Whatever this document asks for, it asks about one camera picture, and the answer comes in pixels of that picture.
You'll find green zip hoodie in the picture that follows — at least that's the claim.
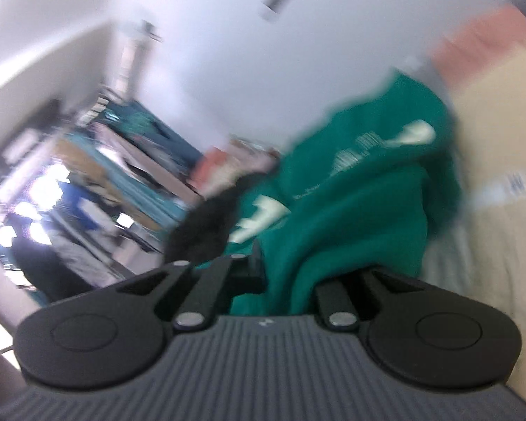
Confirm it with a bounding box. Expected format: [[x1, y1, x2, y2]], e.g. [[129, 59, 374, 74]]
[[225, 72, 461, 316]]

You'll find pile of pink beige clothes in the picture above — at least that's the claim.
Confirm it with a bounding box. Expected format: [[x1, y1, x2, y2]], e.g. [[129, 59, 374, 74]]
[[188, 137, 281, 198]]

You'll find hanging clothes rack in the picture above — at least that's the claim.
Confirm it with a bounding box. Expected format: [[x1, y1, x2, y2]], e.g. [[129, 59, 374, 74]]
[[0, 89, 201, 305]]

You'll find black puffer jacket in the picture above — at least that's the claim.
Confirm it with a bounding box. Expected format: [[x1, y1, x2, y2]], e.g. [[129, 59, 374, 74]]
[[163, 172, 267, 265]]

